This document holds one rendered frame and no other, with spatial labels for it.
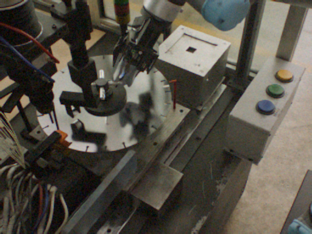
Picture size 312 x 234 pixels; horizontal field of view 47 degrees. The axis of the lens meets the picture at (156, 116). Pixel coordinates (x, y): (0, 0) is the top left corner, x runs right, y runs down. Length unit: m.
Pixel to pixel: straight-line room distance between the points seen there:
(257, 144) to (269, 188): 0.95
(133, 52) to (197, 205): 0.42
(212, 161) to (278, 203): 0.89
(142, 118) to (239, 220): 1.05
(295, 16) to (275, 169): 1.08
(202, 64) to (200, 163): 0.28
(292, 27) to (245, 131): 0.32
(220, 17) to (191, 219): 0.50
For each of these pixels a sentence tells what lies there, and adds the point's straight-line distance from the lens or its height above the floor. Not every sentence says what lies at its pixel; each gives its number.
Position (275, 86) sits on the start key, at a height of 0.91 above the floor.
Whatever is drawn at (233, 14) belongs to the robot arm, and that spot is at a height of 1.23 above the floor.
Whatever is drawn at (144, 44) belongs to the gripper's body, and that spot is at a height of 1.12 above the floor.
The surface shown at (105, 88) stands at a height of 0.99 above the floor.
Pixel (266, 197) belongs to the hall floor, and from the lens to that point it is 1.88.
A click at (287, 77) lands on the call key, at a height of 0.91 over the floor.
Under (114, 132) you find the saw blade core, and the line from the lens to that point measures 0.83.
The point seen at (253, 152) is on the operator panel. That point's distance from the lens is 1.01.
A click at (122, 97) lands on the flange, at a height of 0.96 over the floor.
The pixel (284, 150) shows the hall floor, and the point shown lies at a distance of 2.07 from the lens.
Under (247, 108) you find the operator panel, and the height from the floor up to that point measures 0.90.
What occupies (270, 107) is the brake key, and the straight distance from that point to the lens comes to 0.97.
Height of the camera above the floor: 1.59
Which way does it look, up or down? 48 degrees down
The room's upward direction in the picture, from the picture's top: 2 degrees counter-clockwise
